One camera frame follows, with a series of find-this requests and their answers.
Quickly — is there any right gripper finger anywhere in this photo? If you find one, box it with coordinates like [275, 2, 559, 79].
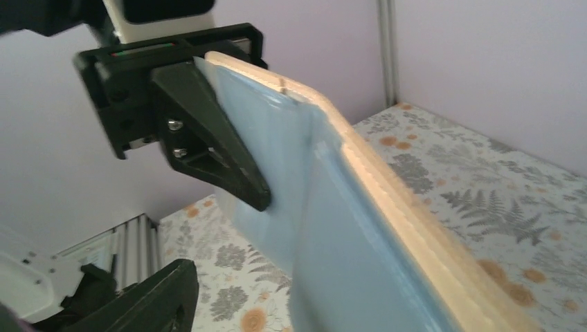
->
[34, 259, 199, 332]

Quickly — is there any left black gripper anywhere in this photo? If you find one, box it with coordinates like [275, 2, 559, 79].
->
[73, 23, 271, 211]

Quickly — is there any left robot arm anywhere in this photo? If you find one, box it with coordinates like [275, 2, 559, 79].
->
[1, 1, 271, 331]

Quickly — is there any floral patterned table mat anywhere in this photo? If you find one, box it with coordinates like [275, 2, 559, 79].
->
[159, 104, 586, 331]

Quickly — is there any aluminium mounting rail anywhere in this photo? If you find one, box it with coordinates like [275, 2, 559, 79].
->
[57, 214, 163, 291]

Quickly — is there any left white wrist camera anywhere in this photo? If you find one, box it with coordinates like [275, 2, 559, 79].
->
[102, 1, 216, 44]

